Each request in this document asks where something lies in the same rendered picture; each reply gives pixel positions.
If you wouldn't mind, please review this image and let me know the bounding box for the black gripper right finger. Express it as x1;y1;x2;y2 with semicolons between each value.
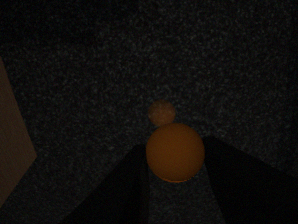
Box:
202;136;298;224

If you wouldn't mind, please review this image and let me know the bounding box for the brown ball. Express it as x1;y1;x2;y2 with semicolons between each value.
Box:
145;123;205;183

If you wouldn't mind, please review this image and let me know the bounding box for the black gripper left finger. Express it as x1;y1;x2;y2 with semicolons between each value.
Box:
60;144;149;224

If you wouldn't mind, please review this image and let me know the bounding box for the translucent orange ball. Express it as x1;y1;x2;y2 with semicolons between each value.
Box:
148;99;176;127

